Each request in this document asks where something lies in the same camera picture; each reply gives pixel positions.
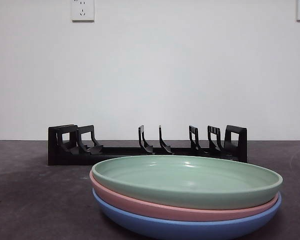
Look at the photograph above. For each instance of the blue round plate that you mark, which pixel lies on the blue round plate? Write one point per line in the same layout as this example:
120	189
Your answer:
185	228

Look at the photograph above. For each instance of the green round plate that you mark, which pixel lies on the green round plate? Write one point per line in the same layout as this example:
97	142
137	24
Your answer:
185	182

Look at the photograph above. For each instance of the black plate rack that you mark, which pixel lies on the black plate rack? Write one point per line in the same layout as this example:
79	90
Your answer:
70	157

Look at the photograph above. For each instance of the pink round plate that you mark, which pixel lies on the pink round plate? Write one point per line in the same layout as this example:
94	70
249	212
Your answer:
165	210

